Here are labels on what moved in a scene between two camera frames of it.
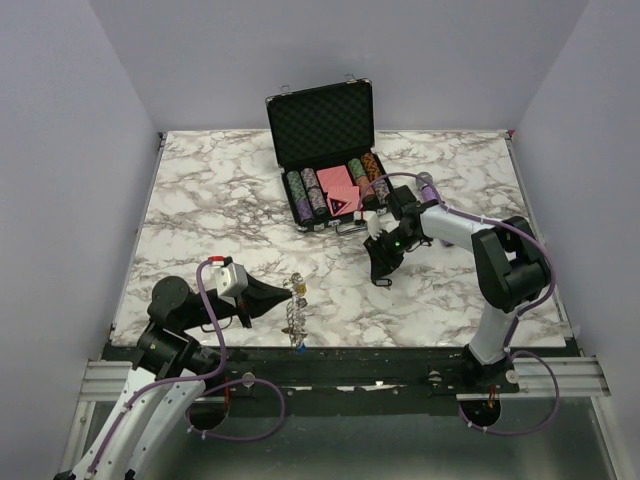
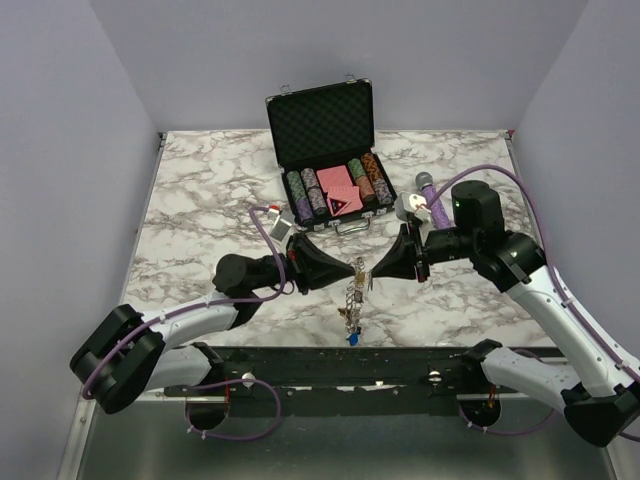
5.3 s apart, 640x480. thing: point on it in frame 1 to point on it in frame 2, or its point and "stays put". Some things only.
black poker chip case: (324, 142) stays put
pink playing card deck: (343, 197) stays put
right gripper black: (381, 263) to (400, 262)
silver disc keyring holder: (295, 310) to (355, 295)
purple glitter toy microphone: (429, 195) stays put
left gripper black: (259, 298) to (310, 266)
